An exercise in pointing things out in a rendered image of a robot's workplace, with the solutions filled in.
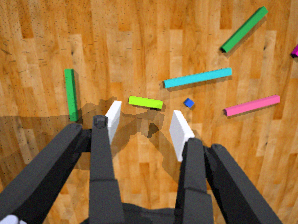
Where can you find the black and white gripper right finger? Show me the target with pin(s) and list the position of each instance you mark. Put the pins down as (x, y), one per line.
(238, 199)

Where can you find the pink rod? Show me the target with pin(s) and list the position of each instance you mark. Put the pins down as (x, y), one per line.
(252, 105)

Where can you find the small blue block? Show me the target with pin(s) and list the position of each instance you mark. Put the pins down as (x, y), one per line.
(189, 102)

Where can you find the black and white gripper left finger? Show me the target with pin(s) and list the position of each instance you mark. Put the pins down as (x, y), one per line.
(28, 198)

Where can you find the short magenta rod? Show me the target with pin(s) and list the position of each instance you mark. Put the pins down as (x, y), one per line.
(295, 52)

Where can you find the turquoise rod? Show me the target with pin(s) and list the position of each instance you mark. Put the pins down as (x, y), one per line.
(198, 77)

